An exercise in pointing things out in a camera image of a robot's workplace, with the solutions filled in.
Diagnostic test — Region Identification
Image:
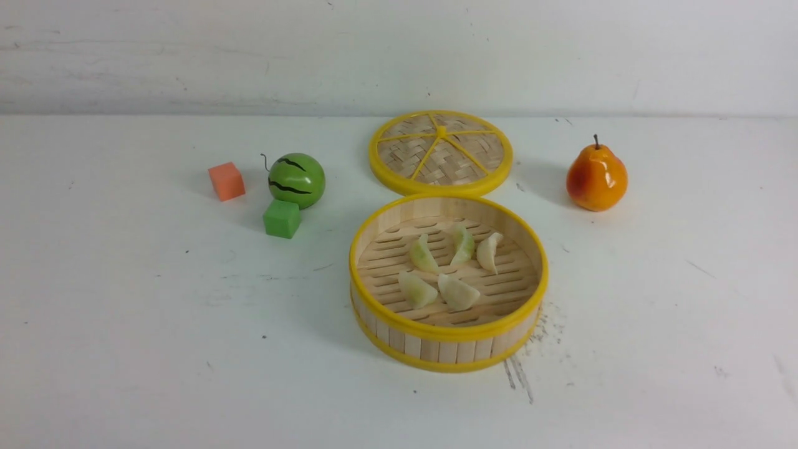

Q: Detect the light green dumpling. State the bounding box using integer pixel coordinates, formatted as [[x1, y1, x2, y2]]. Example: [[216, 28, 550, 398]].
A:
[[408, 234, 441, 274]]

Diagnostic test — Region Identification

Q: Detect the yellowish green dumpling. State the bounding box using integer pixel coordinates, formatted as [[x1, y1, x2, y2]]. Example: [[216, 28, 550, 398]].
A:
[[449, 223, 476, 266]]

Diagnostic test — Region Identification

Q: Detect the pale green dumpling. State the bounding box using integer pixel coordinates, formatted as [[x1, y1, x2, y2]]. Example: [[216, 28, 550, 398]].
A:
[[397, 272, 440, 310]]

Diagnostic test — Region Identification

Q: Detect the white dumpling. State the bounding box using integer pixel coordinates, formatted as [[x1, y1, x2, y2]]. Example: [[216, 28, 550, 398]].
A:
[[476, 233, 504, 275]]

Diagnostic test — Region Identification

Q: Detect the pale beige dumpling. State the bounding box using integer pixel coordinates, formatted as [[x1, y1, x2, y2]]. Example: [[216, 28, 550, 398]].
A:
[[437, 273, 481, 313]]

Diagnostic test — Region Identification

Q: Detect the bamboo steamer tray yellow rim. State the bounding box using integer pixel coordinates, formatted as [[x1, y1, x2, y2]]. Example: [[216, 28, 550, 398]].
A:
[[349, 194, 549, 373]]

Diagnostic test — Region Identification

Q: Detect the bamboo steamer lid yellow rim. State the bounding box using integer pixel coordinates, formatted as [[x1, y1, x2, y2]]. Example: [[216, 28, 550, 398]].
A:
[[368, 110, 514, 196]]

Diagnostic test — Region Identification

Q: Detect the green toy watermelon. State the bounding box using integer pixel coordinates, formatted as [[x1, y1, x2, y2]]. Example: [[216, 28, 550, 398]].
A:
[[261, 153, 327, 210]]

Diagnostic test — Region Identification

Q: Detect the green foam cube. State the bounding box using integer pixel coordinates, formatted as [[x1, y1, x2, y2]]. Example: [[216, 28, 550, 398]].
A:
[[262, 200, 301, 239]]

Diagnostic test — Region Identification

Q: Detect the orange foam cube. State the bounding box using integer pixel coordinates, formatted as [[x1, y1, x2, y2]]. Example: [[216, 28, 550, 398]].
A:
[[208, 162, 247, 202]]

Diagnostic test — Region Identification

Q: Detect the orange toy pear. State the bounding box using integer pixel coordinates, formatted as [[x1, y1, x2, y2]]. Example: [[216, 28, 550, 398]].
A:
[[566, 134, 629, 212]]

